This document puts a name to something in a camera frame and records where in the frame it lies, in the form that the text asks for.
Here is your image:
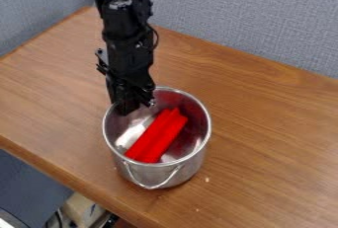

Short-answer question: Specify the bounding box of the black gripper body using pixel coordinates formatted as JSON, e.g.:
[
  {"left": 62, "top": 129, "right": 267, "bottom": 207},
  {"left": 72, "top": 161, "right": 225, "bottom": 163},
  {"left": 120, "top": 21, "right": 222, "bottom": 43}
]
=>
[{"left": 94, "top": 34, "right": 156, "bottom": 99}]

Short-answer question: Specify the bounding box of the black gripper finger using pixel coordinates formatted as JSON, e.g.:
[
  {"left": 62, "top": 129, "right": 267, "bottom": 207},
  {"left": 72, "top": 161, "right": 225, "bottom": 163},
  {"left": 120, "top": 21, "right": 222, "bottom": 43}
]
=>
[
  {"left": 105, "top": 75, "right": 125, "bottom": 104},
  {"left": 114, "top": 87, "right": 152, "bottom": 115}
]

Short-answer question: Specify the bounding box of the red block object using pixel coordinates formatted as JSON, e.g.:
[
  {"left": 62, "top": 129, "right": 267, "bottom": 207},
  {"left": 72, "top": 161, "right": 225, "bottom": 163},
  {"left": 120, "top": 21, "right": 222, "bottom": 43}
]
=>
[{"left": 124, "top": 108, "right": 186, "bottom": 163}]

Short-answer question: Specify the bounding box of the metal pot with handle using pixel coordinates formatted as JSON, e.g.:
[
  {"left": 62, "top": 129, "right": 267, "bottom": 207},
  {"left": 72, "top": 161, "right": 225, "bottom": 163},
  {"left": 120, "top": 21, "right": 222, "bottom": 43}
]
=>
[{"left": 101, "top": 86, "right": 210, "bottom": 190}]

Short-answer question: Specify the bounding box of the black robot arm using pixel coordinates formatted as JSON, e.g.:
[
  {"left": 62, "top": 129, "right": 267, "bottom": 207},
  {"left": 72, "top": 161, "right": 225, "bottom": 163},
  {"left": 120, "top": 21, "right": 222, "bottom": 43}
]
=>
[{"left": 93, "top": 0, "right": 158, "bottom": 115}]

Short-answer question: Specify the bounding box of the beige box under table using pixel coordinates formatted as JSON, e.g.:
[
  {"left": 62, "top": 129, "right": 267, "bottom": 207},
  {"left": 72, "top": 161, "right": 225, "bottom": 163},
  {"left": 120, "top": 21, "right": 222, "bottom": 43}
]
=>
[{"left": 59, "top": 192, "right": 106, "bottom": 228}]

